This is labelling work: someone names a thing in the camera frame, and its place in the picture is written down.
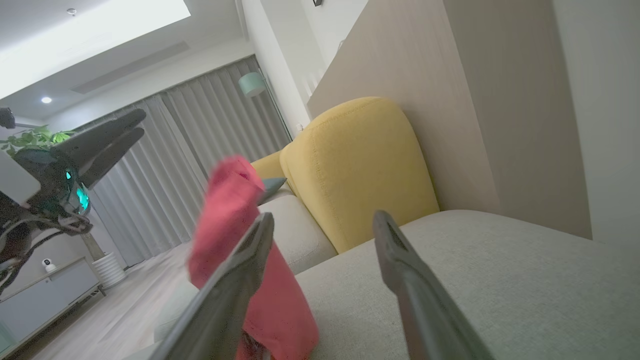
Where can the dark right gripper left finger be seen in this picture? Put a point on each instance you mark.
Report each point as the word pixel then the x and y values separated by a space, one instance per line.
pixel 220 310

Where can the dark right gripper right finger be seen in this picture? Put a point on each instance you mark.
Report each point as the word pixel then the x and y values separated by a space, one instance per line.
pixel 425 315

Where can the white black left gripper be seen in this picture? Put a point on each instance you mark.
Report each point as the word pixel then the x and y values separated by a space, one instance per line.
pixel 55 190

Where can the red jersey with white sleeves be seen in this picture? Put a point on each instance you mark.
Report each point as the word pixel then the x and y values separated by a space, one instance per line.
pixel 230 210

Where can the grey pleated curtain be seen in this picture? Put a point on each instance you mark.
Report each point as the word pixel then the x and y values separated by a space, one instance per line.
pixel 165 175

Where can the green potted plant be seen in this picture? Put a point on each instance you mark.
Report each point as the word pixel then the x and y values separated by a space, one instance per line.
pixel 35 136

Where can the large grey sofa seat cushion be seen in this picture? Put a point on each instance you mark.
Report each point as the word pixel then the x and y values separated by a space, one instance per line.
pixel 525 290

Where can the black mounted device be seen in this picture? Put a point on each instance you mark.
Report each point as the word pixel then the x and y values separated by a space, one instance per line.
pixel 7 118

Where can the small grey sofa seat cushion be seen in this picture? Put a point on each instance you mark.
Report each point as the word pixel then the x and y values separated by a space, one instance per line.
pixel 300 235

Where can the white ribbed plant pot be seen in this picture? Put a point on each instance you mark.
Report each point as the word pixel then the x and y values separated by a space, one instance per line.
pixel 110 272

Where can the blue-grey throw pillow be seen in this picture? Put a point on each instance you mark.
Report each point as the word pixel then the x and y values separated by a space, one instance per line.
pixel 272 187

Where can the round ceiling smoke detector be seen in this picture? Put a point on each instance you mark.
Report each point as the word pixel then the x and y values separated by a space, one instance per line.
pixel 72 11

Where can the small yellow sofa backrest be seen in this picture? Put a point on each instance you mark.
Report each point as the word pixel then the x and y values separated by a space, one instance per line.
pixel 267 167

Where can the mint green lamp shade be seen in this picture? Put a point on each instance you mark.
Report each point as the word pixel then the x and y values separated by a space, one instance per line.
pixel 251 84

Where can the large yellow sofa backrest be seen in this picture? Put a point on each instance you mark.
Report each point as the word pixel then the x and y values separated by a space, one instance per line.
pixel 360 170

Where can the pale blue TV cabinet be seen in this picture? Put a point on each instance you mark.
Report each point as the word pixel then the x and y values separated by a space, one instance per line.
pixel 45 300

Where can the beige partition panel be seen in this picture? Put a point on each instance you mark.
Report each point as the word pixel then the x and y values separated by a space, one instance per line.
pixel 450 100

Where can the small white security camera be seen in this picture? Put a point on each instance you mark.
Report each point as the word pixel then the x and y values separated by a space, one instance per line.
pixel 48 265

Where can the white wall socket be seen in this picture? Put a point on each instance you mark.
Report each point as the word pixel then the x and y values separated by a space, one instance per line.
pixel 299 127

